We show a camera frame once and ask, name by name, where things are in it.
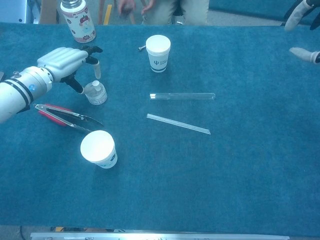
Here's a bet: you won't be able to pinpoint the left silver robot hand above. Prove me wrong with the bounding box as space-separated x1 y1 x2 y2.
37 44 104 95

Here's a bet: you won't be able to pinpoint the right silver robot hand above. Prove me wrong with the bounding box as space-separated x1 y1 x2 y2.
284 0 320 65

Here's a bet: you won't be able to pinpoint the clear glass test tube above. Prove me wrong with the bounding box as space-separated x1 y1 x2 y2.
149 92 217 101

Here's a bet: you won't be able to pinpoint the clear tube on table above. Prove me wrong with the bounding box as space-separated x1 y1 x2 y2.
146 113 212 136

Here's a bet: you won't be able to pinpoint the white red printed thermos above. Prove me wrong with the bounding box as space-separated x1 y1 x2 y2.
60 0 97 44

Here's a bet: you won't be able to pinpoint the clear plastic jar of screws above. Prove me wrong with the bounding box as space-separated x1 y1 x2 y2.
84 81 109 106

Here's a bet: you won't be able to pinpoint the brown cardboard box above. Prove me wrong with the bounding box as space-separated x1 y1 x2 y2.
39 0 60 25

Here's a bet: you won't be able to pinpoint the white paper cup blue print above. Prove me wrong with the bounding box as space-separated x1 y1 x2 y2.
80 129 119 169
145 34 172 74

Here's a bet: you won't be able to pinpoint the person in beige trousers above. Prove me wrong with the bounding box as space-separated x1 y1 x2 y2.
117 0 210 26

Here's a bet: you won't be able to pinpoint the teal table cloth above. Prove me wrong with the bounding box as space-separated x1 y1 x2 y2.
0 21 320 237

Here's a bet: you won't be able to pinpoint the red-handled metal tongs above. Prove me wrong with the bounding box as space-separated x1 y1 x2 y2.
34 103 105 133

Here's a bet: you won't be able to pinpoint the aluminium profile rail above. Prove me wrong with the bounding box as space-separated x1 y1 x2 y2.
29 231 291 240

